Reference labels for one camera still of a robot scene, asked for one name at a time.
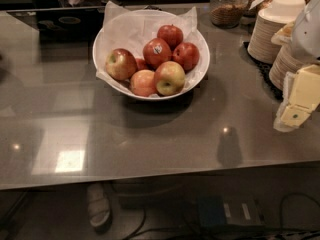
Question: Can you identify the dark red apple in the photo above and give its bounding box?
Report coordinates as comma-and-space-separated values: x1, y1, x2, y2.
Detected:
172, 42, 200, 71
157, 25, 183, 50

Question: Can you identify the yellow-green apple front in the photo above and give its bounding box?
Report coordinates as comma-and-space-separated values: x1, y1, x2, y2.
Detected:
154, 61, 186, 96

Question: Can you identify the red-green apple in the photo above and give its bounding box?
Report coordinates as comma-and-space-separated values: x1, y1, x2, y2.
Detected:
105, 48, 137, 81

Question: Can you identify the white paper liner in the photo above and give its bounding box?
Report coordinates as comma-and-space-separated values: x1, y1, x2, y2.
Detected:
95, 0, 199, 99

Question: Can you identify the dark red apple right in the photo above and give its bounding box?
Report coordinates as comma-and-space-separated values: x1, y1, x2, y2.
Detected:
172, 42, 200, 71

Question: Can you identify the glass jar with cereal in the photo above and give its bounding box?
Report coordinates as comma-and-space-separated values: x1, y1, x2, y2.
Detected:
209, 0, 249, 28

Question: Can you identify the grey sandal on floor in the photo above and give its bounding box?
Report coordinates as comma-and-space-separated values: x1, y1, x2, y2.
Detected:
87, 183, 112, 230

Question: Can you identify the black cable on floor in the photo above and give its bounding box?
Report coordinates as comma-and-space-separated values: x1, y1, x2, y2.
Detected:
123, 192, 320, 240

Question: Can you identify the blue grey box on floor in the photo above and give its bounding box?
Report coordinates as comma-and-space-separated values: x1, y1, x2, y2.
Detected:
197, 196, 265, 230

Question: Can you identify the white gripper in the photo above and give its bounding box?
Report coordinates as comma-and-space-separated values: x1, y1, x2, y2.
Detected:
271, 0, 320, 128

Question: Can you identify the right stack of paper plates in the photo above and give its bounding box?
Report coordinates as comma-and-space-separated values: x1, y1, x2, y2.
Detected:
269, 44, 303, 90

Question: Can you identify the white bowl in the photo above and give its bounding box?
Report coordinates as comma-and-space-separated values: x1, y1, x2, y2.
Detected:
92, 9, 211, 102

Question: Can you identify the black laptop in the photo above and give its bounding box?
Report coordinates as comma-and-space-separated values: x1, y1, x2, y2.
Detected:
7, 6, 104, 42

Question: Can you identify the orange-red apple front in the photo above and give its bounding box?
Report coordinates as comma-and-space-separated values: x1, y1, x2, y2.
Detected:
130, 69, 157, 97

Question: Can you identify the small hidden red apple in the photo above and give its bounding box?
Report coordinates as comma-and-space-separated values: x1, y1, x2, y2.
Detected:
136, 58, 149, 71

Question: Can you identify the black rubber mat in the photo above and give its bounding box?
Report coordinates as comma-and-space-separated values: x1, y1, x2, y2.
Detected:
243, 41, 283, 101

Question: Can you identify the red apple with sticker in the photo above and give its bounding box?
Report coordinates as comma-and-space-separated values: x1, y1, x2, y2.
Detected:
143, 38, 172, 69

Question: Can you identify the dark red apple back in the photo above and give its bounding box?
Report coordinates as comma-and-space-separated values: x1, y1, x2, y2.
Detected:
157, 25, 183, 50

